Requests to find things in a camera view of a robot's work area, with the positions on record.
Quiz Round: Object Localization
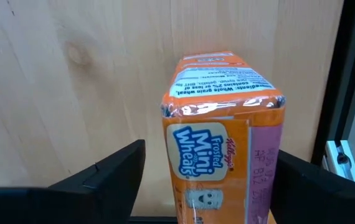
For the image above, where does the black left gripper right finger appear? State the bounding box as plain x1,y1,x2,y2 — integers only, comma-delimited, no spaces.
270,149,355,224

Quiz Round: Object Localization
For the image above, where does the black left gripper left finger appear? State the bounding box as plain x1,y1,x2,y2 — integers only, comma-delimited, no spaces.
0,139,146,224

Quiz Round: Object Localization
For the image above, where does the orange baking soda box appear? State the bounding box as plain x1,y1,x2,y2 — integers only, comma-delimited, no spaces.
160,50,287,224

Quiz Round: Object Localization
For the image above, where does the silver aluminium bar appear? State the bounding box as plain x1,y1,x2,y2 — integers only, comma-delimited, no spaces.
321,139,355,185

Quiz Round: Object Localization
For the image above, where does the black table edge frame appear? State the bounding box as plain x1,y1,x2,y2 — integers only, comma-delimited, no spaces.
310,0,355,166

